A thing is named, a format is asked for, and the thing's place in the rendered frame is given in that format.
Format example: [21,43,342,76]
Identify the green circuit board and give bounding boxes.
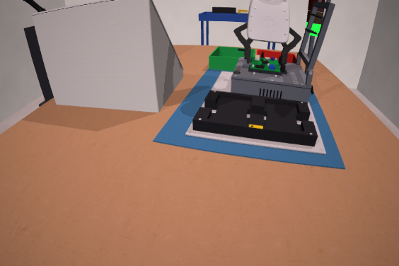
[250,54,281,72]

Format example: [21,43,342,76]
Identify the green bin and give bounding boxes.
[209,46,255,71]

